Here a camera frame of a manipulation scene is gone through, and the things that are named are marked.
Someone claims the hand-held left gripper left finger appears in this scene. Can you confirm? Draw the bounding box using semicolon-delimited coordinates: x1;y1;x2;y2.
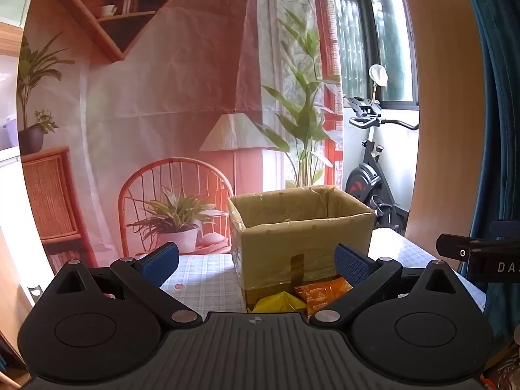
53;241;204;330

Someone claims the blue curtain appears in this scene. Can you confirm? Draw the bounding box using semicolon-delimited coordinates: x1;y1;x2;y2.
459;0;520;334

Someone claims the yellow snack packet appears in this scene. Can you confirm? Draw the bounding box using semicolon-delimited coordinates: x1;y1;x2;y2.
252;292;306;314

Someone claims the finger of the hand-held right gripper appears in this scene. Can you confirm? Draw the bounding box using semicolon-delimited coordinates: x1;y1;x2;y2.
436;233;474;259

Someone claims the white cloth bag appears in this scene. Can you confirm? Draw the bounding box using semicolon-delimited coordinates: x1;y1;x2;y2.
368;64;389;88

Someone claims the printed room backdrop cloth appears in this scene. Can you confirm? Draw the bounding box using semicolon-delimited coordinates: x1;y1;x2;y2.
16;0;345;279

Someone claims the wooden panel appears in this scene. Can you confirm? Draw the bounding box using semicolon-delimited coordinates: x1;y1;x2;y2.
399;0;488;261

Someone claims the orange snack packet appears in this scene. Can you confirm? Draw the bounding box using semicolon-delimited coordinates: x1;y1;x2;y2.
294;275;352;318

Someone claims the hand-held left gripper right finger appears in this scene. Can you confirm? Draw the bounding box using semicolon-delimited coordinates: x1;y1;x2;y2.
309;243;462;330

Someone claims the checkered tablecloth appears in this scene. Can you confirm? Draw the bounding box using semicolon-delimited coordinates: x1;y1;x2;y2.
134;227;488;314

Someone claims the taped cardboard box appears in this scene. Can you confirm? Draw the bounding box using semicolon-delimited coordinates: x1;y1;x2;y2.
227;185;375;313

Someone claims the black exercise bike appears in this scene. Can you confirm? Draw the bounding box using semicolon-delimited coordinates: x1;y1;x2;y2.
343;97;420;237

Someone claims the dark framed window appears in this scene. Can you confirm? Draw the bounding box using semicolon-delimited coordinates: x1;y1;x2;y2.
331;0;420;111

